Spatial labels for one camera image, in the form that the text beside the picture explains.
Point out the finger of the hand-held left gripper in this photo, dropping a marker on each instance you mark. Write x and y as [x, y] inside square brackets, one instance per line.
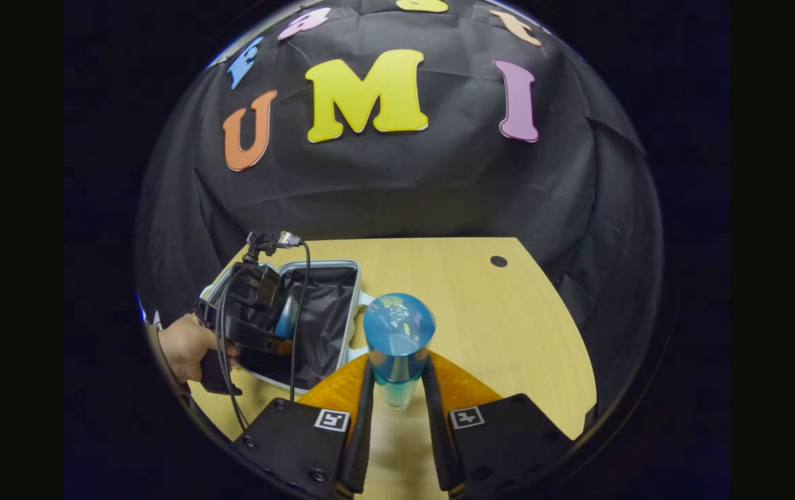
[279, 345]

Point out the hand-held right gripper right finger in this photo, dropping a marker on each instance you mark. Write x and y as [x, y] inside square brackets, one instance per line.
[439, 437]

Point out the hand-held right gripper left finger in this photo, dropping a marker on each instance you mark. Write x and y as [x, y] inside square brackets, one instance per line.
[362, 430]

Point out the light blue suitcase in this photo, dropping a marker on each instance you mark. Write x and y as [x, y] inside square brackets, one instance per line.
[324, 312]

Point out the teal bottle with blue cap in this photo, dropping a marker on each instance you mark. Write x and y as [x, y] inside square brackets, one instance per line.
[397, 333]

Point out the black backdrop cloth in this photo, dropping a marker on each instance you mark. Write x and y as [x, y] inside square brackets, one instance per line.
[404, 194]

